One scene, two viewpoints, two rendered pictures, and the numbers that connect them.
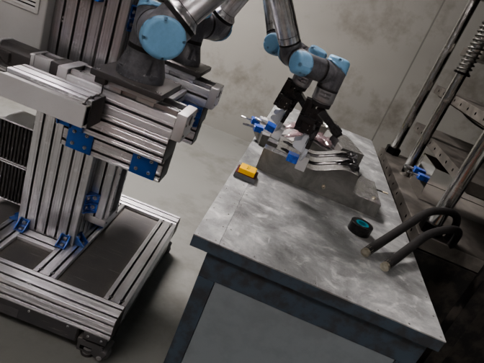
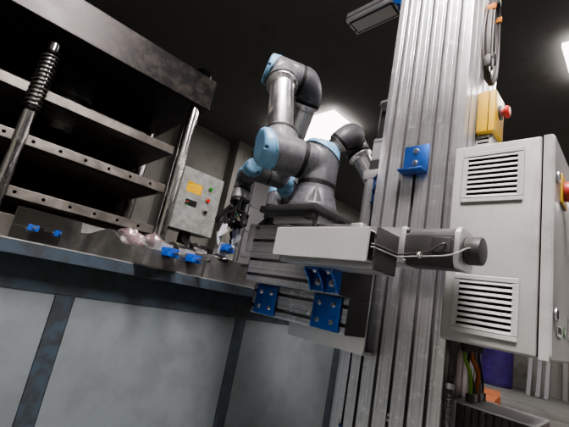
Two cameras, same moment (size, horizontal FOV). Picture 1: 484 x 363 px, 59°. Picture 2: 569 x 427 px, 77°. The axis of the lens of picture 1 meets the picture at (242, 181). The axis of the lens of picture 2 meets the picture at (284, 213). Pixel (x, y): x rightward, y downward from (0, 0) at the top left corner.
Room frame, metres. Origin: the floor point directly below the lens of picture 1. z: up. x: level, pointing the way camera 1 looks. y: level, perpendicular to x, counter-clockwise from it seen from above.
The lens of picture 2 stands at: (2.60, 1.15, 0.78)
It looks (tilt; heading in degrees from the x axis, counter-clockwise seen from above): 13 degrees up; 227
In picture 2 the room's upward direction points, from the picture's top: 11 degrees clockwise
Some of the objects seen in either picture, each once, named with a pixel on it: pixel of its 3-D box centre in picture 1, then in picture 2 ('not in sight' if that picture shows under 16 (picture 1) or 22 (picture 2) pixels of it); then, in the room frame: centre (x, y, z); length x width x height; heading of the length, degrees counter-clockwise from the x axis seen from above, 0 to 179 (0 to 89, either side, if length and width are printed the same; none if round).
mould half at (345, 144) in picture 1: (305, 140); (131, 247); (2.06, -0.21, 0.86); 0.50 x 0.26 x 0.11; 105
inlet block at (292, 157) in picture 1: (289, 156); not in sight; (1.48, -0.13, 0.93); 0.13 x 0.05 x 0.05; 88
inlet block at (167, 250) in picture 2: (253, 120); (172, 252); (2.04, 0.06, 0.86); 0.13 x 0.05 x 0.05; 105
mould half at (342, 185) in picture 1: (322, 167); (203, 263); (1.70, -0.28, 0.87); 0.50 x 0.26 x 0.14; 88
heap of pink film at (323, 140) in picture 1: (309, 132); (136, 237); (2.05, -0.21, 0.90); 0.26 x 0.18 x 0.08; 105
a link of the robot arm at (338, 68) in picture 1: (333, 73); (275, 197); (1.47, -0.15, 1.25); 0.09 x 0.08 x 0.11; 118
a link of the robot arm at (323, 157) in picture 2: (194, 21); (317, 163); (1.82, 0.42, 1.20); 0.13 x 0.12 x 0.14; 155
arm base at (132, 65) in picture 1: (143, 60); not in sight; (1.32, 0.42, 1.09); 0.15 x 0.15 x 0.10
